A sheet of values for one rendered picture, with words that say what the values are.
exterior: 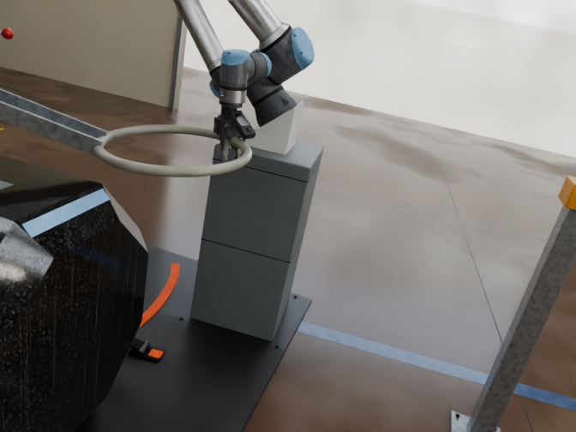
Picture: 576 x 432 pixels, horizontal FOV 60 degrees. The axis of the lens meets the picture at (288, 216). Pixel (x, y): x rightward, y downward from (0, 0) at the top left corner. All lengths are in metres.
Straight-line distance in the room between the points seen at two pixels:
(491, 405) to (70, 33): 6.21
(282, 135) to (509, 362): 1.20
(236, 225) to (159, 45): 4.58
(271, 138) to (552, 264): 1.12
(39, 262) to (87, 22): 5.74
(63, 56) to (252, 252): 5.36
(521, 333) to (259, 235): 1.05
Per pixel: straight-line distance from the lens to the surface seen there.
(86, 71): 6.99
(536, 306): 1.93
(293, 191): 2.00
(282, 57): 1.99
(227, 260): 2.19
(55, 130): 1.61
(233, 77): 1.70
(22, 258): 1.32
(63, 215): 1.41
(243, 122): 1.72
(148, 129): 1.84
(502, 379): 2.07
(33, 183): 1.54
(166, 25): 6.44
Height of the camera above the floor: 1.40
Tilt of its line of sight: 22 degrees down
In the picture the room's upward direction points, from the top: 12 degrees clockwise
